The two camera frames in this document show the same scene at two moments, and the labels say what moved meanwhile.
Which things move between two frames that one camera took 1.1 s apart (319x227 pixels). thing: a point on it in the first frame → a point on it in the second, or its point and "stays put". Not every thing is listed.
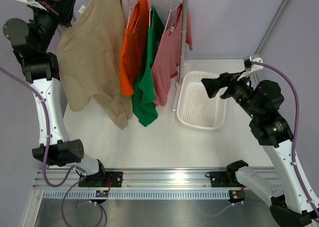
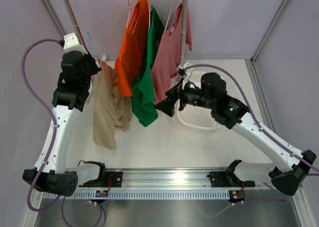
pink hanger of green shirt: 149,10 stays put
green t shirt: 144,108 stays put
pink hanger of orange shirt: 130,7 stays put
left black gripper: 60,8 → 94,68
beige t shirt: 89,53 → 110,111
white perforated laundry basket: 195,108 stays put
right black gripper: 213,86 → 168,106
